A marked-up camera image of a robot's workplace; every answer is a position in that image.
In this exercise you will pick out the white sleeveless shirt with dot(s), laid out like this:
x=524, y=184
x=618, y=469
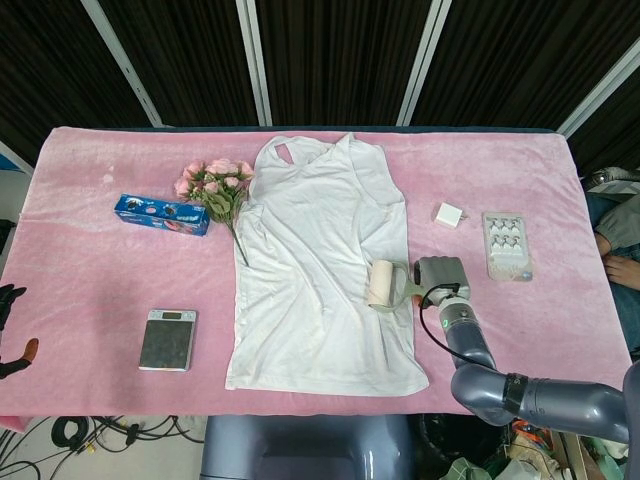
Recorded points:
x=310, y=240

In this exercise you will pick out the silver digital kitchen scale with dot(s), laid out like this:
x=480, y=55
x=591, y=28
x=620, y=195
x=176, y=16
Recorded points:
x=167, y=339

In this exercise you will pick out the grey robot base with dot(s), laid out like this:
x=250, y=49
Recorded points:
x=305, y=447

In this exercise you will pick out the blister pack of clips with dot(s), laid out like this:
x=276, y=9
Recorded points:
x=507, y=247

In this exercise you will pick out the pink artificial flower bouquet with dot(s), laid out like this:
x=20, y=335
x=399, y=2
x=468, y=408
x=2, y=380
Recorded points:
x=217, y=187

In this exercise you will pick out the person in grey clothes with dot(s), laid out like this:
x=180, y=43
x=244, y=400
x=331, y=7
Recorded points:
x=617, y=240

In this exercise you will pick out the blue cookie box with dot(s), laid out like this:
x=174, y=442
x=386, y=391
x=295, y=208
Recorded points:
x=162, y=215

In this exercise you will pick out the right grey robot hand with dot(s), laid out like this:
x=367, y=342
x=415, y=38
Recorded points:
x=440, y=275

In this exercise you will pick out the white power adapter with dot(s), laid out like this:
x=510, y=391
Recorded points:
x=449, y=214

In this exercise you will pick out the pink plush table cloth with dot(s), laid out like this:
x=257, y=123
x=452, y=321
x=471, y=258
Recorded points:
x=125, y=300

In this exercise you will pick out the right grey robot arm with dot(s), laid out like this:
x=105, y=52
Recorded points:
x=525, y=390

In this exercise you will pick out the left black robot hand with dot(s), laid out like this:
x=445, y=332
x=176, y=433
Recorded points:
x=10, y=320

